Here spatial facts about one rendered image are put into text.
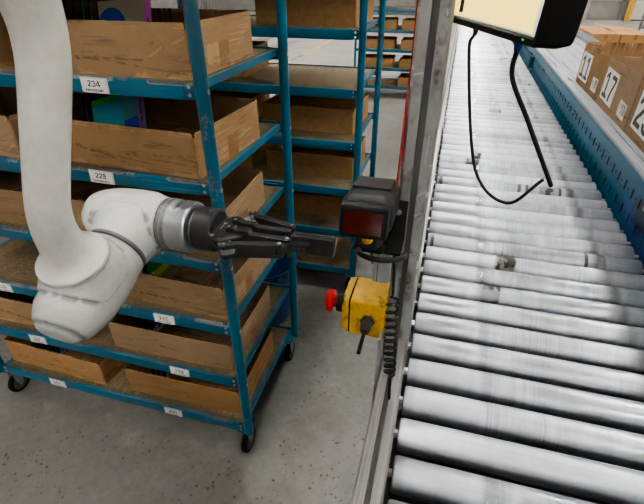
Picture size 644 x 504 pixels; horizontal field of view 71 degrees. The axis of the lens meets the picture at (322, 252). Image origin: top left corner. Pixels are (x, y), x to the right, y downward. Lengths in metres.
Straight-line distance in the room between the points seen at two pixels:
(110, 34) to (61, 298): 0.54
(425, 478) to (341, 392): 1.08
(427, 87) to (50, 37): 0.44
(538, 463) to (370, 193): 0.44
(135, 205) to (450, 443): 0.61
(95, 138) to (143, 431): 1.01
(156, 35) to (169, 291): 0.63
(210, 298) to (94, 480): 0.74
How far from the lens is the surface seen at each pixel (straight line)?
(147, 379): 1.59
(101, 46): 1.06
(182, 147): 1.00
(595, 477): 0.77
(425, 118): 0.60
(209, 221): 0.75
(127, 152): 1.10
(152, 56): 1.00
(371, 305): 0.72
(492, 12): 0.70
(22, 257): 1.73
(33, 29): 0.65
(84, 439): 1.80
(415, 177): 0.63
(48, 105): 0.65
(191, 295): 1.23
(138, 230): 0.79
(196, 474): 1.60
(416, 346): 0.85
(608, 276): 1.18
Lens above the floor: 1.32
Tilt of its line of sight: 32 degrees down
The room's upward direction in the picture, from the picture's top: straight up
